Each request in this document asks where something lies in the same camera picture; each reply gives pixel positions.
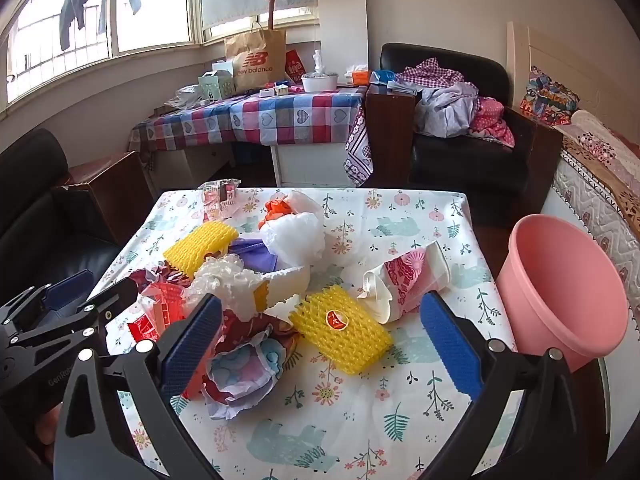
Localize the purple plastic bag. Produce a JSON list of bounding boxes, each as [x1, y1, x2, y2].
[[228, 237, 278, 273]]

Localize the white foam fruit net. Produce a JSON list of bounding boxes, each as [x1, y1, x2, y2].
[[181, 254, 310, 322]]

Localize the plaid checkered tablecloth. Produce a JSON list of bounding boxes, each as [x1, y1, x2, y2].
[[128, 87, 374, 186]]

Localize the dark wooden side table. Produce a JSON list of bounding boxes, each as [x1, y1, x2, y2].
[[58, 152, 154, 245]]

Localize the pink paper cup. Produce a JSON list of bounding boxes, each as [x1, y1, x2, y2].
[[358, 242, 450, 324]]

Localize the black leather armchair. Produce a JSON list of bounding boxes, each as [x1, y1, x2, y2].
[[381, 42, 536, 218]]

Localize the black leather sofa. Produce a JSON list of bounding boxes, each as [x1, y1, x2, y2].
[[1, 129, 120, 302]]

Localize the green paper gift box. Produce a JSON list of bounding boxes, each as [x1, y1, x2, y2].
[[198, 70, 236, 101]]

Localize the brown New Balance paper bag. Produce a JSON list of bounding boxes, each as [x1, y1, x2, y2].
[[224, 28, 286, 92]]

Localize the red plastic snack bag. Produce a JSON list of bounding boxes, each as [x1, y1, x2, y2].
[[127, 266, 192, 342]]

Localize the yellow foam fruit net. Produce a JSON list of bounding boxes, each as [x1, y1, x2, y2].
[[163, 221, 239, 278]]

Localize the pink plastic trash bin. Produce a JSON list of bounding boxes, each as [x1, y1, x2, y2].
[[497, 214, 628, 372]]

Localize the yellow foam net with sticker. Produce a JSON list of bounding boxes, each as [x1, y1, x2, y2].
[[288, 285, 394, 375]]

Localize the white round container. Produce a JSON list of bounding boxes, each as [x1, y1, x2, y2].
[[302, 73, 337, 93]]

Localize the orange tissue box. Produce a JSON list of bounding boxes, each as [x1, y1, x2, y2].
[[347, 70, 370, 87]]

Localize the clear candy snack bag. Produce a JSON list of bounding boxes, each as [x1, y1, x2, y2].
[[198, 179, 241, 221]]

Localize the white and orange plastic bag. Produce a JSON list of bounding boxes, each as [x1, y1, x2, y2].
[[258, 190, 326, 268]]

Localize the pile of clothes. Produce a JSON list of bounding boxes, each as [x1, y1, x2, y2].
[[386, 58, 515, 148]]

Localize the dark wooden cabinet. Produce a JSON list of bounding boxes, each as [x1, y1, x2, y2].
[[363, 84, 416, 188]]

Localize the bed with floral blanket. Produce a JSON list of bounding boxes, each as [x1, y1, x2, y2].
[[506, 22, 639, 332]]

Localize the colourful comic pillow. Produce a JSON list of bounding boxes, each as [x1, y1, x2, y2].
[[520, 65, 580, 127]]

